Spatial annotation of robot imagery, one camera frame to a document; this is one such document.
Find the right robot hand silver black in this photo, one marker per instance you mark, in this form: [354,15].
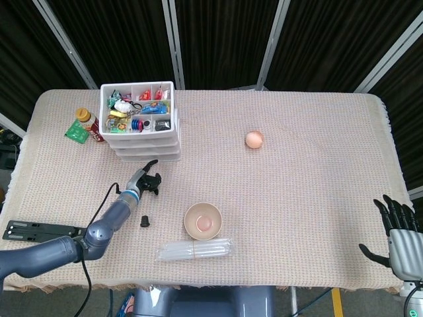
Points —
[406,247]

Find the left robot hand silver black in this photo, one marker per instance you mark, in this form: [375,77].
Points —
[137,176]

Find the clear plastic storage bin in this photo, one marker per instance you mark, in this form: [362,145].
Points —
[148,158]

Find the white drawer organizer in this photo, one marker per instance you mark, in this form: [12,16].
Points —
[145,147]

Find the small black rubber cap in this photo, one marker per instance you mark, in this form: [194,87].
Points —
[144,221]

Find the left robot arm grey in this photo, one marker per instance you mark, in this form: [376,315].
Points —
[99,231]

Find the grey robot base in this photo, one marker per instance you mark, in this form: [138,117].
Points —
[205,302]

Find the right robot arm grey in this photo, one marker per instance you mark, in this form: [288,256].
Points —
[413,297]

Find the white cup with dark contents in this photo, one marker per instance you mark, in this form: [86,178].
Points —
[147,125]

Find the small pink item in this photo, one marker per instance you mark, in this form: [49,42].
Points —
[126,97]

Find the red plastic packet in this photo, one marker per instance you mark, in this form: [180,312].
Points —
[159,93]

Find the colourful snack packets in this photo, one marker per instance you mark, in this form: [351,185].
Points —
[117,125]

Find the yellow packet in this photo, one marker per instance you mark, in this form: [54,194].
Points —
[116,113]

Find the red coffee bottle yellow cap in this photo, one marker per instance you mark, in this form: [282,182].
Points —
[92,127]

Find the blue packet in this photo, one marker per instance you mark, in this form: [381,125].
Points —
[152,107]

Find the beige bowl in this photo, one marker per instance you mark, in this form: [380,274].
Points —
[203,221]

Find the green candy packet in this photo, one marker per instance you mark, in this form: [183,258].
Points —
[114,97]

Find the clear wrapped straw bundle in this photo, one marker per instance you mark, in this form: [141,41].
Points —
[195,249]

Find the black folding stand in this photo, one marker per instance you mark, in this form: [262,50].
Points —
[33,229]

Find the beige woven tablecloth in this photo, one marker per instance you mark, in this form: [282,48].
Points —
[297,198]

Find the brown eggshell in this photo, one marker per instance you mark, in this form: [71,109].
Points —
[253,140]

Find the white metal table leg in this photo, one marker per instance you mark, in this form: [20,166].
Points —
[293,300]

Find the blue printed package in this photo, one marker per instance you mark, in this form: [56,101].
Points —
[127,305]

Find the grey metal partition post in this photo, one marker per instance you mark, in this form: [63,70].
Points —
[416,193]
[390,56]
[66,43]
[272,46]
[174,46]
[11,125]

